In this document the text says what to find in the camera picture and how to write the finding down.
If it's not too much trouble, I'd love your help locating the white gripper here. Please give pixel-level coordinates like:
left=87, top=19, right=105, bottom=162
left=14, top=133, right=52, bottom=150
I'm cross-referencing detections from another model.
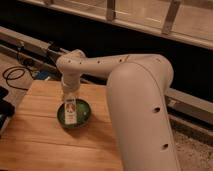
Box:
left=61, top=79, right=80, bottom=106

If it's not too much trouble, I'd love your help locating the white labelled bottle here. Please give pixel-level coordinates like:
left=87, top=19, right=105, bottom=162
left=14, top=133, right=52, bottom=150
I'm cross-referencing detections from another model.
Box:
left=64, top=99, right=77, bottom=125

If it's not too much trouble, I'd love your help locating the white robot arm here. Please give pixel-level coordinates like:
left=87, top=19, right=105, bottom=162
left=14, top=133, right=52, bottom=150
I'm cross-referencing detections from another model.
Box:
left=56, top=50, right=181, bottom=171

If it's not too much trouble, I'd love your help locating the green ceramic bowl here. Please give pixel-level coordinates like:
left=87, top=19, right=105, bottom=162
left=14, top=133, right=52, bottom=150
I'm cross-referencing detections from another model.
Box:
left=57, top=99, right=91, bottom=129

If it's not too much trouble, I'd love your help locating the blue object on floor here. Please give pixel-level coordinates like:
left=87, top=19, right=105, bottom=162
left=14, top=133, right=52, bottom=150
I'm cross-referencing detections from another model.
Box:
left=34, top=71, right=50, bottom=80

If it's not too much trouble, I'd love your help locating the black power adapter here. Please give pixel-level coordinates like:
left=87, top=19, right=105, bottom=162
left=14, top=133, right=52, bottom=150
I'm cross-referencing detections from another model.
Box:
left=48, top=42, right=67, bottom=54

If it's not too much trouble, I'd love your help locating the black device at left edge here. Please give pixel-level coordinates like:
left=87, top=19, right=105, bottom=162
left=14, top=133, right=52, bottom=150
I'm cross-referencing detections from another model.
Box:
left=0, top=86, right=15, bottom=129

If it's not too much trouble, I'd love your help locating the black coiled cable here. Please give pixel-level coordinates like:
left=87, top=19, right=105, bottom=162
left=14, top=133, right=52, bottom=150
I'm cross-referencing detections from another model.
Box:
left=2, top=65, right=34, bottom=91

